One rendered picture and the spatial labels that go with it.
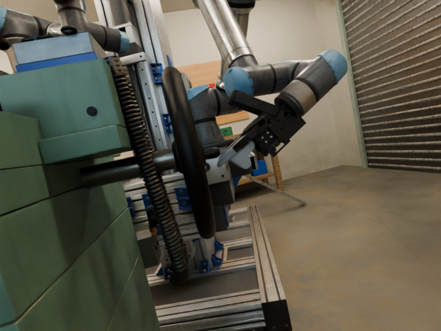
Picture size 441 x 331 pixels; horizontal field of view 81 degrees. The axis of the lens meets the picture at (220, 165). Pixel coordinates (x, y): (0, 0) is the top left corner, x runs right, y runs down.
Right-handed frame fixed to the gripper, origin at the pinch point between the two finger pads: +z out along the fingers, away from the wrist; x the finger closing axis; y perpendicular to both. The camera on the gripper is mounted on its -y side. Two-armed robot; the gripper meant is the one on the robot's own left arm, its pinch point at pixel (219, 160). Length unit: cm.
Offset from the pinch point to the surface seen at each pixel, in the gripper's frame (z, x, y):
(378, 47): -241, 225, 61
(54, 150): 15.3, -22.5, -17.7
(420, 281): -32, 44, 110
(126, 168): 12.7, -13.1, -11.1
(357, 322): 2, 33, 90
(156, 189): 11.1, -16.4, -5.5
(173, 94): 0.1, -23.3, -12.9
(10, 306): 23.5, -33.2, -7.5
